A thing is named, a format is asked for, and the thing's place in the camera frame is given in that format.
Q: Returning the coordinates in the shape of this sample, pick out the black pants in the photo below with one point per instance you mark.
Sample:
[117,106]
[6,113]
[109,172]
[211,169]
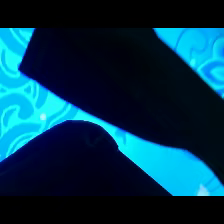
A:
[116,83]

